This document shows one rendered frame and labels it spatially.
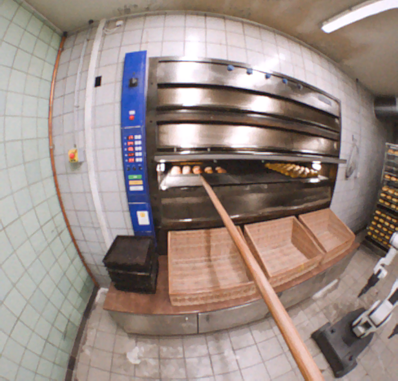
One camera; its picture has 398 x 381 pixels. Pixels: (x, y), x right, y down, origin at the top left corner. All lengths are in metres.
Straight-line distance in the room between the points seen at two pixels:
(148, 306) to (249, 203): 1.03
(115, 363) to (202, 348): 0.74
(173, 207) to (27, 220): 1.08
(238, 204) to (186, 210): 0.40
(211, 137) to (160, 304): 1.12
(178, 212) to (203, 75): 0.98
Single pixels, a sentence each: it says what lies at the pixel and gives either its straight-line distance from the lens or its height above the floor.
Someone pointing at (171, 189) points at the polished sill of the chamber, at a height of 1.17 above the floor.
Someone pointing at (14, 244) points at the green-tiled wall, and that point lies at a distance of 1.20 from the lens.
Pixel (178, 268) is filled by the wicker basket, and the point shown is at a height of 0.59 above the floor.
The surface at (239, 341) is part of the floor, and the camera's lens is 1.59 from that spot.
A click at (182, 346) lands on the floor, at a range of 1.55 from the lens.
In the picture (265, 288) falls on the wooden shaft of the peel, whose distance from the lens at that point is 0.39.
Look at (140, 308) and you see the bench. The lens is 1.08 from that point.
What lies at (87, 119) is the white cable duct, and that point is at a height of 1.70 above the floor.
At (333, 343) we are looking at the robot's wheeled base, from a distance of 1.69.
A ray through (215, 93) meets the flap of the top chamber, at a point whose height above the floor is 1.83.
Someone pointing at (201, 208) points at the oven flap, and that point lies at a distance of 1.12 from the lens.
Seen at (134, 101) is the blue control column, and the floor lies 1.76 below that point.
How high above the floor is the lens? 1.51
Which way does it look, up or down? 16 degrees down
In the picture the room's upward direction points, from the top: straight up
